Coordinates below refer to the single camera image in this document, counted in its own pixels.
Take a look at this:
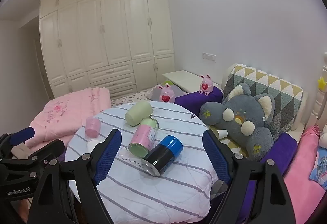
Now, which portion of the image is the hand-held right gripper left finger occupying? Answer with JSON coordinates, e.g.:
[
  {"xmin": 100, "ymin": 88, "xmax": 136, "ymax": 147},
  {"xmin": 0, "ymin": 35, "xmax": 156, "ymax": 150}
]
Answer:
[{"xmin": 31, "ymin": 129, "xmax": 122, "ymax": 224}]

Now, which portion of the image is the pink floral quilt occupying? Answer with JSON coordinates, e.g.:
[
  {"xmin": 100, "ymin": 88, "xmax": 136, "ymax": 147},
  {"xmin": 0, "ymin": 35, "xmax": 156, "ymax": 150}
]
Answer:
[{"xmin": 29, "ymin": 87, "xmax": 112, "ymax": 149}]

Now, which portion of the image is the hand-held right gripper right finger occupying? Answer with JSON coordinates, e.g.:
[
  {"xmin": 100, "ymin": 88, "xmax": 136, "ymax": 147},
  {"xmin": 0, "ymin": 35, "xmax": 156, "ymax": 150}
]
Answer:
[{"xmin": 203, "ymin": 129, "xmax": 297, "ymax": 224}]

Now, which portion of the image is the pink pillow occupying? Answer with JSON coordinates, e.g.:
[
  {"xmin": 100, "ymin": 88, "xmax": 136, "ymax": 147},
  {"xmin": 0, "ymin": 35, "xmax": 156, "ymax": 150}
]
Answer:
[{"xmin": 283, "ymin": 125, "xmax": 327, "ymax": 224}]

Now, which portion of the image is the pink and green cup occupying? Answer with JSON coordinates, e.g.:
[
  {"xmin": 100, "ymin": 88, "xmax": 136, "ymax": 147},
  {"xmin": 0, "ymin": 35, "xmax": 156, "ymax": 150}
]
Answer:
[{"xmin": 127, "ymin": 117, "xmax": 159, "ymax": 159}]

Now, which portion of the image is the triangle patterned quilted cover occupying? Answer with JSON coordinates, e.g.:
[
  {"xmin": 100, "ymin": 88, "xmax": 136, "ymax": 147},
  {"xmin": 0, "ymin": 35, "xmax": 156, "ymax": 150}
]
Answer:
[{"xmin": 222, "ymin": 64, "xmax": 304, "ymax": 142}]

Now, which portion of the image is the yellow plaid sheet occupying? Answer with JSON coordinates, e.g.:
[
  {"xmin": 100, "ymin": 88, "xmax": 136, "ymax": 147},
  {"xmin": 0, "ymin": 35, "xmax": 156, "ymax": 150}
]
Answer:
[{"xmin": 207, "ymin": 124, "xmax": 249, "ymax": 158}]

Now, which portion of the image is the white plush toy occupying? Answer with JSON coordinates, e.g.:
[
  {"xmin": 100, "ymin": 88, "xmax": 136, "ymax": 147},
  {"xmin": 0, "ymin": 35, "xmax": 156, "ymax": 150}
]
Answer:
[{"xmin": 318, "ymin": 124, "xmax": 327, "ymax": 148}]

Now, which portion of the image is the grey pillow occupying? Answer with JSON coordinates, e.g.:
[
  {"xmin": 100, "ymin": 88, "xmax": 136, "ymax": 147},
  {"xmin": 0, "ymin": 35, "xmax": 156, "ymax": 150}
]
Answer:
[{"xmin": 148, "ymin": 85, "xmax": 188, "ymax": 102}]

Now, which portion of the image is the heart print bed sheet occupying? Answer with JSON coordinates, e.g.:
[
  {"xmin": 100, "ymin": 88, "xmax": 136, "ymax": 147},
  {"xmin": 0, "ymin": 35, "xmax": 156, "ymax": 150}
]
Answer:
[{"xmin": 110, "ymin": 88, "xmax": 157, "ymax": 108}]

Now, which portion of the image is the pink bunny plush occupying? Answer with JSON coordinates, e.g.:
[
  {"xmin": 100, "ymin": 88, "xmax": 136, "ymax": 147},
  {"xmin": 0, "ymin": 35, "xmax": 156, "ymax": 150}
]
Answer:
[
  {"xmin": 199, "ymin": 74, "xmax": 215, "ymax": 95},
  {"xmin": 156, "ymin": 83, "xmax": 176, "ymax": 103}
]

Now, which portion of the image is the cream wardrobe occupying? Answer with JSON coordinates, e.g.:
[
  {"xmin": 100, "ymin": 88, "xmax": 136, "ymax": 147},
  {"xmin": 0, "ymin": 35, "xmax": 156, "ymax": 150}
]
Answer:
[{"xmin": 39, "ymin": 0, "xmax": 176, "ymax": 99}]

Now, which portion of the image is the light green cup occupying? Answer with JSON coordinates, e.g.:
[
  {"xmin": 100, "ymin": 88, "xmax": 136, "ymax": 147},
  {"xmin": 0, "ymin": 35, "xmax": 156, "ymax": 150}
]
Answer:
[{"xmin": 125, "ymin": 101, "xmax": 154, "ymax": 127}]

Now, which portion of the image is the blue printed pillow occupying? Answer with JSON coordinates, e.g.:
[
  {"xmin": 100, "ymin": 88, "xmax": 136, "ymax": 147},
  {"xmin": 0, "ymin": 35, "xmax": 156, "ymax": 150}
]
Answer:
[{"xmin": 309, "ymin": 146, "xmax": 327, "ymax": 185}]

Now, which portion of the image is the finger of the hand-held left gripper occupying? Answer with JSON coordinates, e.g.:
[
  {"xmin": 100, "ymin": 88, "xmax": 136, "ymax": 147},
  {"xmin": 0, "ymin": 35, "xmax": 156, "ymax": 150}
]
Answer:
[
  {"xmin": 0, "ymin": 127, "xmax": 36, "ymax": 161},
  {"xmin": 15, "ymin": 139, "xmax": 66, "ymax": 178}
]

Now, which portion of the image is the white bed post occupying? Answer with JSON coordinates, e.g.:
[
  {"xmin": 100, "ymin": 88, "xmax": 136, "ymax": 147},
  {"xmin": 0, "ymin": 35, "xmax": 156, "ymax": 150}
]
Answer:
[{"xmin": 308, "ymin": 52, "xmax": 327, "ymax": 123}]

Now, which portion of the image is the white nightstand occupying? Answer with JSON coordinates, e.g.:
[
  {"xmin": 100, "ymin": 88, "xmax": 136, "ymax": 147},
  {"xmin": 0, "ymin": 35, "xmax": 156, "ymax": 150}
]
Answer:
[{"xmin": 163, "ymin": 70, "xmax": 222, "ymax": 94}]

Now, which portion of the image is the grey plush toy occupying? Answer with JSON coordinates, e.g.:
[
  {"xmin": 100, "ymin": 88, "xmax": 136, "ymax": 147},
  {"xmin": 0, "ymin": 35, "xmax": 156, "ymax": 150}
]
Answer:
[{"xmin": 199, "ymin": 83, "xmax": 276, "ymax": 162}]

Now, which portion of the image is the small pink cup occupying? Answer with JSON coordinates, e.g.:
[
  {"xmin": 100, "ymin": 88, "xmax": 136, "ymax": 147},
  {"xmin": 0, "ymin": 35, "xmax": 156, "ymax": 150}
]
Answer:
[{"xmin": 85, "ymin": 117, "xmax": 102, "ymax": 138}]

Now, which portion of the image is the blue and black cup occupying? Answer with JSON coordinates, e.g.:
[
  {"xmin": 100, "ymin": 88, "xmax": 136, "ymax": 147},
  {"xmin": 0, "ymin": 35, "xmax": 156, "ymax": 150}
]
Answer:
[{"xmin": 141, "ymin": 135, "xmax": 184, "ymax": 177}]

